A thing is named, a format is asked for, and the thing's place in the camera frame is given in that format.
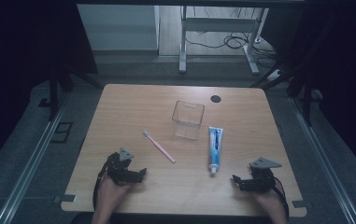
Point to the person's right hand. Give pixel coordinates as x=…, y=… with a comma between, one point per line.
x=267, y=197

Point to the white cabinet panel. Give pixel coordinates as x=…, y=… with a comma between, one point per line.
x=116, y=28

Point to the clear plastic container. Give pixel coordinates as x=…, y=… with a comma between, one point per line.
x=187, y=119

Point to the white and blue toothpaste tube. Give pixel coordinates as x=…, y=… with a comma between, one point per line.
x=215, y=147

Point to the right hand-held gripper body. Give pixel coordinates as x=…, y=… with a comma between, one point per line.
x=262, y=177

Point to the grey tape strip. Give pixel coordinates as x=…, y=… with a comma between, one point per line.
x=298, y=204
x=65, y=198

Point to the white metal desk frame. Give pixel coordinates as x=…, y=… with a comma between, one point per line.
x=219, y=24

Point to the black round table grommet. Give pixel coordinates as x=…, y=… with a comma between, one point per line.
x=215, y=99

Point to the pink toothbrush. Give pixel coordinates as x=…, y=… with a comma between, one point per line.
x=161, y=148

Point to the dark curtain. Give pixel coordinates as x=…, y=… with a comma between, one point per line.
x=17, y=62
x=347, y=77

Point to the black metal stand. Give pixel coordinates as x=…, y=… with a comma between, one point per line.
x=306, y=93
x=54, y=90

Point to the grey metal floor rail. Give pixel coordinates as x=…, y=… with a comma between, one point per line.
x=322, y=161
x=32, y=161

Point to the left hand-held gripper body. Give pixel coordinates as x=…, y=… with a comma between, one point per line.
x=120, y=168

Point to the person's left hand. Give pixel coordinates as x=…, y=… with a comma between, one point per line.
x=110, y=189

